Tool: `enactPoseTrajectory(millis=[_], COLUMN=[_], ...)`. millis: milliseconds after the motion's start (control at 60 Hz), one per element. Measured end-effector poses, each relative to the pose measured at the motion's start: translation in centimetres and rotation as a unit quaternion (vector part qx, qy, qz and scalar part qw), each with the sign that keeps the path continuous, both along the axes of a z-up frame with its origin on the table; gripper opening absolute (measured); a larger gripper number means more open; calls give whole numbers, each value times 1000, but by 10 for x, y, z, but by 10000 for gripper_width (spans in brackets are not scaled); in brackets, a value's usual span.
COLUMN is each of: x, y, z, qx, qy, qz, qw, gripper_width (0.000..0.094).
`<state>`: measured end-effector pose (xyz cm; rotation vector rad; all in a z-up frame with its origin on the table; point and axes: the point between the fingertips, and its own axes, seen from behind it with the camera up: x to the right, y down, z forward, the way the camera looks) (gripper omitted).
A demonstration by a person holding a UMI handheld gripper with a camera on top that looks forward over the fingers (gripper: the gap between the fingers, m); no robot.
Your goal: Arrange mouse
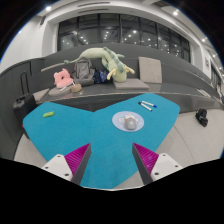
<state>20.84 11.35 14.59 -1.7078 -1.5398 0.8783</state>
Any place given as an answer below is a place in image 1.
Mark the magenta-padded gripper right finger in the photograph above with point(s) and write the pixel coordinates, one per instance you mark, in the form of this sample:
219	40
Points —
148	159

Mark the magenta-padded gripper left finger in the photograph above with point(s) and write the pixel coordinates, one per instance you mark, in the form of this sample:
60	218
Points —
75	159

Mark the grey computer mouse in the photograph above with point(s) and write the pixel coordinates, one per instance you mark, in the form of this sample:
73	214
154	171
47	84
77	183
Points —
130	124

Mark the round light blue mouse pad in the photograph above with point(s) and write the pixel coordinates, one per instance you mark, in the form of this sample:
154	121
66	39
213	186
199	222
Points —
118	121

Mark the green eraser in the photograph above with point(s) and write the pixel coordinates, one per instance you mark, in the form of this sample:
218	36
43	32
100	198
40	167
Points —
48	114

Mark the white marker with blue cap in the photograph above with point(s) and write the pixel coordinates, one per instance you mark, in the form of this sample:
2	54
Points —
149	104

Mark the black bag on floor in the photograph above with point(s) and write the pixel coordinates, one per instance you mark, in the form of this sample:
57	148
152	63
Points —
201	117

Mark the round grey cushion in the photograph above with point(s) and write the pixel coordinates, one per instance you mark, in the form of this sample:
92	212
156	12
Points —
58	91

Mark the small grey seat cushion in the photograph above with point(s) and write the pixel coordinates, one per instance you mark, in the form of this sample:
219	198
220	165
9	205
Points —
40	95

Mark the dark grey stepped bench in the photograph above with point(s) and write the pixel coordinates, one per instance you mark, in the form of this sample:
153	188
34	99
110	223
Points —
100	90

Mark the black rolling suitcase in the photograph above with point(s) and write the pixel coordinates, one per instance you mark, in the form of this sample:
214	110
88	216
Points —
23	106

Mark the flat grey square cushion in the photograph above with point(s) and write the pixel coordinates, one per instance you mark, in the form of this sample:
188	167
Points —
131	84

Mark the pink plush toy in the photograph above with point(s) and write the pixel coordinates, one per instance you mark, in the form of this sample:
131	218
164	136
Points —
63	79

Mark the dark blue bag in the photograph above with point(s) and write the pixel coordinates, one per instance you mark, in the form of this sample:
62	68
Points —
100	76

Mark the white paper sheet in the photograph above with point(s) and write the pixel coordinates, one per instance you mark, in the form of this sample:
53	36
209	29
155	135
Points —
203	92

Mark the grey backpack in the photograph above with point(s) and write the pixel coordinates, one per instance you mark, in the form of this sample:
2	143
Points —
83	71

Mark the upright grey square cushion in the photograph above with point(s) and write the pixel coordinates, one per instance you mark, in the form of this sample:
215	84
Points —
150	70

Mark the green dragon plush toy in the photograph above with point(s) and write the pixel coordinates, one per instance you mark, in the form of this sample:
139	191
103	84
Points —
118	68

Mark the ceiling lights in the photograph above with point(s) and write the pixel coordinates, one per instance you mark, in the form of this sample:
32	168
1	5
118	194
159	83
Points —
48	8

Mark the dark glass window wall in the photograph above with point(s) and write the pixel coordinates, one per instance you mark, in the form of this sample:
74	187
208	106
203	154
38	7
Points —
110	31

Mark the black wall speaker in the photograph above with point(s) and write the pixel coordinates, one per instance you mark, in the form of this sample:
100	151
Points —
42	20

